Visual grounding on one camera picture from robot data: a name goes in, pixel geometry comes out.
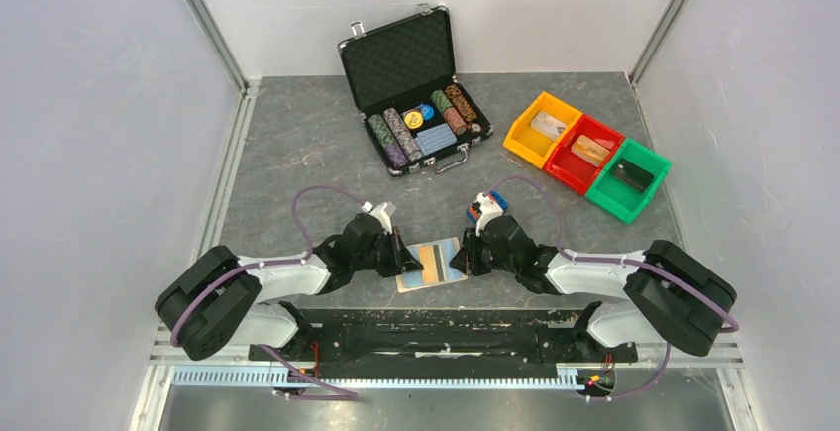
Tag white card in yellow bin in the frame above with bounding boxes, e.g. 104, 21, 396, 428
530, 111, 567, 141

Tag orange blue toy car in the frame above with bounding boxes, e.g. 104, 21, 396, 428
466, 190, 508, 226

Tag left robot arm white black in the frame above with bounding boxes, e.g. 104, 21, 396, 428
154, 213, 423, 361

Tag beige leather card holder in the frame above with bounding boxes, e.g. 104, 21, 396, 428
396, 237, 468, 293

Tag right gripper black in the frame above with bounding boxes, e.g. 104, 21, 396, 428
450, 225, 519, 276

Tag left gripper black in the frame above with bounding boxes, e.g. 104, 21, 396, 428
352, 227, 423, 278

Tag red plastic bin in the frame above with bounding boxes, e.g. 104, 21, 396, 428
543, 114, 626, 196

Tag black poker chip case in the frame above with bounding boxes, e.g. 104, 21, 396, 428
338, 4, 494, 177

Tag black card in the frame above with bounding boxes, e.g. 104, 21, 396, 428
611, 159, 655, 193

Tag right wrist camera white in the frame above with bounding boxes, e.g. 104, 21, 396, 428
467, 192, 504, 237

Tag yellow plastic bin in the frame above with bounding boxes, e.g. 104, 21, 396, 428
503, 92, 582, 168

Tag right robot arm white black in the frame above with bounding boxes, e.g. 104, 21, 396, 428
450, 215, 739, 360

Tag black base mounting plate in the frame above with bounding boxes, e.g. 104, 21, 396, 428
278, 309, 638, 379

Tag orange card in red bin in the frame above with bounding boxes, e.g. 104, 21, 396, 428
571, 135, 611, 167

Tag green plastic bin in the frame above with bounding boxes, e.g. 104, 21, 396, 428
585, 138, 672, 224

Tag beige gold card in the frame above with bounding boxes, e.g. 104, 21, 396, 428
416, 238, 465, 285

